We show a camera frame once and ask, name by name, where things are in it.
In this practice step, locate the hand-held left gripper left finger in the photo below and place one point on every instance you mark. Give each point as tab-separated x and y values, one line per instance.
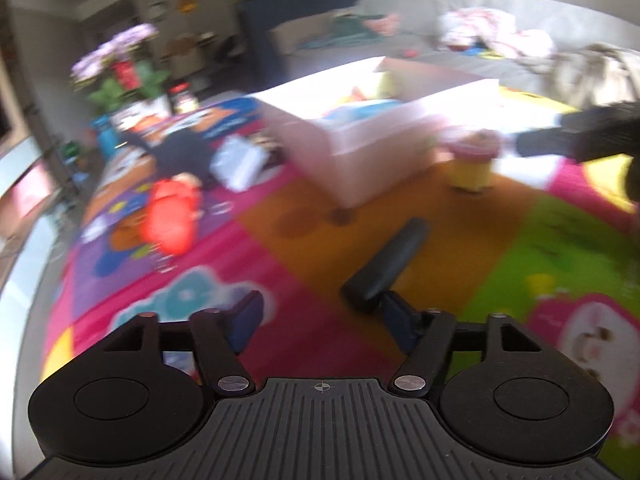
245	320

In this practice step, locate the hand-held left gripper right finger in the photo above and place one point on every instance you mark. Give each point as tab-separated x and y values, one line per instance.
402	322

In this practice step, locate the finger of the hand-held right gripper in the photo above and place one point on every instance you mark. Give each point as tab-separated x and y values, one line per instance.
542	142

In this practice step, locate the black cylindrical object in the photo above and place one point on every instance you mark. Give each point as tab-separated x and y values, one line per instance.
385	265

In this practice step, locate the yellow pink toy cup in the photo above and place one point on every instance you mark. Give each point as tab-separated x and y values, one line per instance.
470	172

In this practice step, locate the white plastic charger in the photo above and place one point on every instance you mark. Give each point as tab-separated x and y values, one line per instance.
237	162

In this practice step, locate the white cardboard box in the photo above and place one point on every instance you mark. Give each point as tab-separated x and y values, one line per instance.
320	160

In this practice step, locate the blue white wipes packet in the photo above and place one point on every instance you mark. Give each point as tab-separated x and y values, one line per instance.
365	109

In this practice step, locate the blue yellow small toy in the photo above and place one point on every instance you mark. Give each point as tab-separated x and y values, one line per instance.
465	49

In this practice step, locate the pink white clothes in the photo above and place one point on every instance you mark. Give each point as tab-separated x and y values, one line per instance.
490	32

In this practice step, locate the grey sofa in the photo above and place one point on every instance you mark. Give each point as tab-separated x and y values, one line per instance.
425	7

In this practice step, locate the black plush toy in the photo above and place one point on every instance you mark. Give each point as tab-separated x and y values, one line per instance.
180	152

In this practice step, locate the pink cloth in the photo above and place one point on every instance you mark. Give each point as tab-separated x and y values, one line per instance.
382	25

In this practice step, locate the white wooden television cabinet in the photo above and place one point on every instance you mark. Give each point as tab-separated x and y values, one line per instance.
30	260

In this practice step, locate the green clothes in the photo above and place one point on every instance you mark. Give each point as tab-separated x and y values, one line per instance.
350	27

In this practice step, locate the clear jar with red lid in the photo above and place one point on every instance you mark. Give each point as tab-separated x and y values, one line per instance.
182	100

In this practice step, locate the blue thermos bottle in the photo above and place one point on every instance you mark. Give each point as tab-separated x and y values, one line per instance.
105	137

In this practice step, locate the watermelon ball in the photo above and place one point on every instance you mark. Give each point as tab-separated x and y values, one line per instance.
72	151

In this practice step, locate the pink paper bag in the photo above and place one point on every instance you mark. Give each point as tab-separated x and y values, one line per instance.
30	187

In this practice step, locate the beige dining chair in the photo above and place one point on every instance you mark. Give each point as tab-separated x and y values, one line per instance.
185	55

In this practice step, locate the potted purple orchid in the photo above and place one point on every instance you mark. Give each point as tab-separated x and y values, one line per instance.
125	75

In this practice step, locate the dark blue cabinet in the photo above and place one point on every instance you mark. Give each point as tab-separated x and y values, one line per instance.
285	20

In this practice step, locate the yellow hanging lantern ornament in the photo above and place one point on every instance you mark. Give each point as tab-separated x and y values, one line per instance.
186	5

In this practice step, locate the round wall clock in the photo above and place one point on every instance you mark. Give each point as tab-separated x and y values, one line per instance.
158	11

